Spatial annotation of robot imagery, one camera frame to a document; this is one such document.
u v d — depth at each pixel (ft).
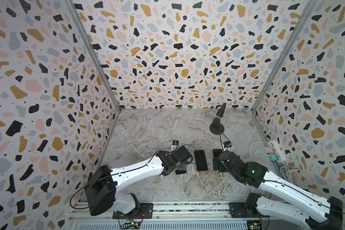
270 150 3.19
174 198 2.56
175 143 2.40
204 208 2.51
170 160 1.85
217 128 3.60
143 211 2.40
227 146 2.21
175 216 2.40
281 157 3.01
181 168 2.38
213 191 2.62
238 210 2.44
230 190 2.64
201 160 3.02
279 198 1.60
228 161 1.80
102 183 1.44
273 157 3.10
